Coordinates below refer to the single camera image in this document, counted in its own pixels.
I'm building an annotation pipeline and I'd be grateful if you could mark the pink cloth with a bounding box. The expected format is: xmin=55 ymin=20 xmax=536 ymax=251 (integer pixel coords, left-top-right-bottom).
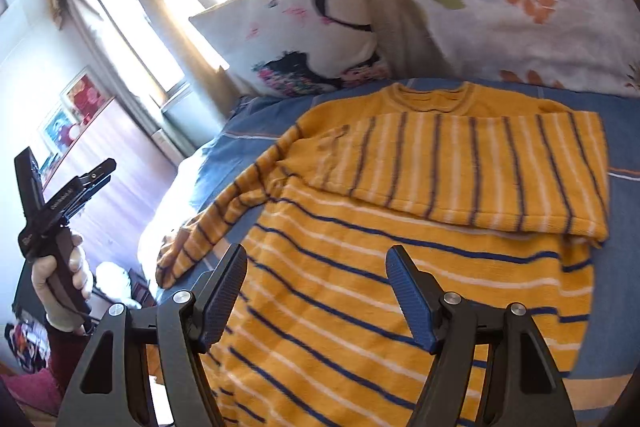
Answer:
xmin=0 ymin=364 xmax=66 ymax=418

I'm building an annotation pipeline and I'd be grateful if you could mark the white leaf print pillow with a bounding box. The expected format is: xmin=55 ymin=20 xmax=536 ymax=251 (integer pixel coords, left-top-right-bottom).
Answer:
xmin=372 ymin=0 xmax=640 ymax=98

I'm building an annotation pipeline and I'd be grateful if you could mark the yellow striped sweater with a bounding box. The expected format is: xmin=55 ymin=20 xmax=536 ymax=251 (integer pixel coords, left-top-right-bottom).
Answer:
xmin=155 ymin=82 xmax=612 ymax=427

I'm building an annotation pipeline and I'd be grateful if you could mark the colourful patterned cloth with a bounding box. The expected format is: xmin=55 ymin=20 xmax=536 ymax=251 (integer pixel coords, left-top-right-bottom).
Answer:
xmin=4 ymin=314 xmax=56 ymax=375

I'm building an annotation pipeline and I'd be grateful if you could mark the blue framed wall picture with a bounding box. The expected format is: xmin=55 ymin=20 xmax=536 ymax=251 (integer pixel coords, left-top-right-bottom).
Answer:
xmin=37 ymin=104 xmax=81 ymax=158

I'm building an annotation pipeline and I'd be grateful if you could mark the window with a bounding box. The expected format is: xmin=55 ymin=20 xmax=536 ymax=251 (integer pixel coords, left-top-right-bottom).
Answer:
xmin=50 ymin=0 xmax=193 ymax=110

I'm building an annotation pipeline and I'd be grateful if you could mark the person's left forearm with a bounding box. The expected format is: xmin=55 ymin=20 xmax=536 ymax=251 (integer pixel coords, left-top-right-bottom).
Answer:
xmin=44 ymin=324 xmax=103 ymax=403

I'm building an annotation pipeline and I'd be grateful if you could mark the square cushion with silhouette print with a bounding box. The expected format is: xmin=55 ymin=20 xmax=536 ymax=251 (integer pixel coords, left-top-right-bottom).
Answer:
xmin=189 ymin=0 xmax=394 ymax=99

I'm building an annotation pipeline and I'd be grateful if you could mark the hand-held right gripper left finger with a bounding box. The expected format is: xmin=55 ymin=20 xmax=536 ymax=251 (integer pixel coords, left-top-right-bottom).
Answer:
xmin=59 ymin=243 xmax=249 ymax=427

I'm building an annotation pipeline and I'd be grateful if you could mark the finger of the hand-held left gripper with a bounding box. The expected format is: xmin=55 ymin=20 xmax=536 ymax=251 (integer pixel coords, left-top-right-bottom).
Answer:
xmin=74 ymin=159 xmax=117 ymax=188
xmin=59 ymin=174 xmax=112 ymax=223

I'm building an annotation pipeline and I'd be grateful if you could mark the blue plaid bedsheet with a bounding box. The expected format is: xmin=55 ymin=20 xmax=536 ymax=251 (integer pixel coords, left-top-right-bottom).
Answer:
xmin=137 ymin=77 xmax=640 ymax=427

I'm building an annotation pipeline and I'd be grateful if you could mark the white fluffy item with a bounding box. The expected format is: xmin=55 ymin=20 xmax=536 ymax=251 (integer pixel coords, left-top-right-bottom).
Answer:
xmin=92 ymin=261 xmax=143 ymax=310

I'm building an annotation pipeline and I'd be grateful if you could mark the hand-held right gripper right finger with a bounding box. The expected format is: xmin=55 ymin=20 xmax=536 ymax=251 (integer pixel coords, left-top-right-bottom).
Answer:
xmin=385 ymin=245 xmax=582 ymax=427

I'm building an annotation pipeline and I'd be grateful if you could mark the person's left hand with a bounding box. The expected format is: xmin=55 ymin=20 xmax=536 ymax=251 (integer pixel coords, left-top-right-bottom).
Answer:
xmin=30 ymin=232 xmax=95 ymax=334

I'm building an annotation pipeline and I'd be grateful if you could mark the red framed wall picture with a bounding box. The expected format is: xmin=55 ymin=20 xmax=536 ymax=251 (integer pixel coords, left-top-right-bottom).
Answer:
xmin=61 ymin=67 xmax=112 ymax=125

